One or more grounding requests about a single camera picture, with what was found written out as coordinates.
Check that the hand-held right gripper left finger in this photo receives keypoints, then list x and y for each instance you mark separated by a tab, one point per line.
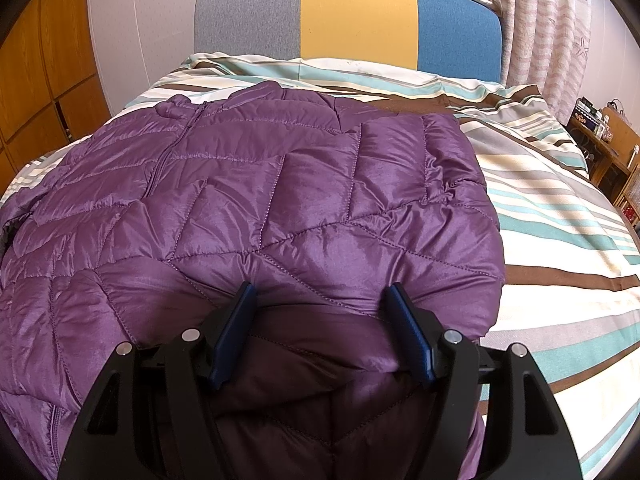
235	330

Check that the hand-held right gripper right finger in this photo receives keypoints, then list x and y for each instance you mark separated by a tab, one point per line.
412	335

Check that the purple quilted puffer jacket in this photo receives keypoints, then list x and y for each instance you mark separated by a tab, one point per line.
300	210

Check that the striped bed cover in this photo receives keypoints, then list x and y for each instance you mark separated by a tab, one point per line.
550	260

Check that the assorted small clutter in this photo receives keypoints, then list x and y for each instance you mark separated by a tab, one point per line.
592	117

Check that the wooden shelf unit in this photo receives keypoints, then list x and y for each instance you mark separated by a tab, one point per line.
619	135

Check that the wooden wardrobe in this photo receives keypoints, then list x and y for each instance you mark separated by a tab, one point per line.
30	85

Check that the grey yellow blue headboard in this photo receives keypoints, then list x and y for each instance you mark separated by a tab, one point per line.
357	20

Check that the pink patterned curtain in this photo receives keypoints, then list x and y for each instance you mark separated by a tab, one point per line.
540	35

